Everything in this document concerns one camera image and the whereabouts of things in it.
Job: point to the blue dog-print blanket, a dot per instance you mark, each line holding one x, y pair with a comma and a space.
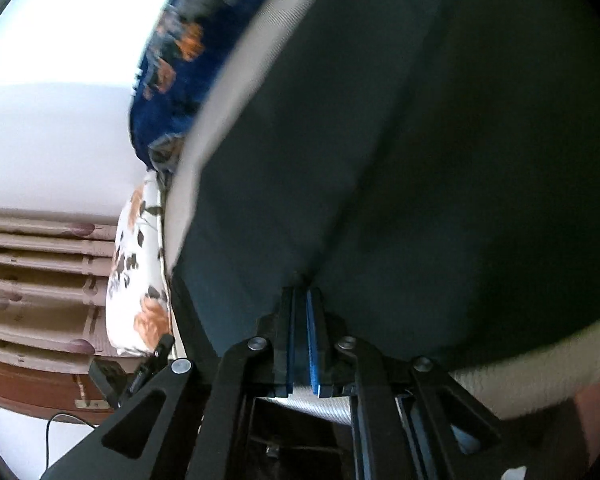
189, 45

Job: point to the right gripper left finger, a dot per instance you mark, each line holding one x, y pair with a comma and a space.
290, 343

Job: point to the brown wooden headboard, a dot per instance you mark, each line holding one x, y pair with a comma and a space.
53, 277

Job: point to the grey woven mattress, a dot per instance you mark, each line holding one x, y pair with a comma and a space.
215, 124

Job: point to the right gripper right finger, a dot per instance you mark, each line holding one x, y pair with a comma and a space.
320, 336

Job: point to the white floral pillow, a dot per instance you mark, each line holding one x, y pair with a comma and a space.
138, 303

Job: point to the black pants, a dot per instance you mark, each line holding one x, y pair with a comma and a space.
380, 159

